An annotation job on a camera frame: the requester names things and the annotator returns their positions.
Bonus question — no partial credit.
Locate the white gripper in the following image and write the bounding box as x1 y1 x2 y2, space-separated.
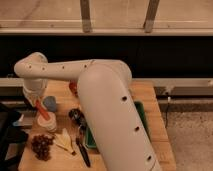
23 87 45 106

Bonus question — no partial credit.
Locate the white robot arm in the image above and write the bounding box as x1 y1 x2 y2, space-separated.
14 52 162 171

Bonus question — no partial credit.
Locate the grey small cup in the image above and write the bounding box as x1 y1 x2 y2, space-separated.
43 96 57 112

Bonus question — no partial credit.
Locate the white paper cup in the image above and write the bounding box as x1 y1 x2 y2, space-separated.
37 113 57 132

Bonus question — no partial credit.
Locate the red bowl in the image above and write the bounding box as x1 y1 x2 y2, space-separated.
69 82 78 97

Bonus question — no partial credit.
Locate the dark metal utensil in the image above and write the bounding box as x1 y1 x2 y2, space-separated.
68 108 87 130

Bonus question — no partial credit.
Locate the black chair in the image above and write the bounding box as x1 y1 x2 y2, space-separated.
0 102 29 171

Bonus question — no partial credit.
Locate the brown grape bunch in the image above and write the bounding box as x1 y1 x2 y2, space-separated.
31 134 53 161

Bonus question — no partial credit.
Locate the green plastic tray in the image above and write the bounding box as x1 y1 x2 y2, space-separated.
85 101 149 149

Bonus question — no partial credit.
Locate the black handled knife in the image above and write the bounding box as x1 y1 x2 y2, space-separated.
76 131 91 167

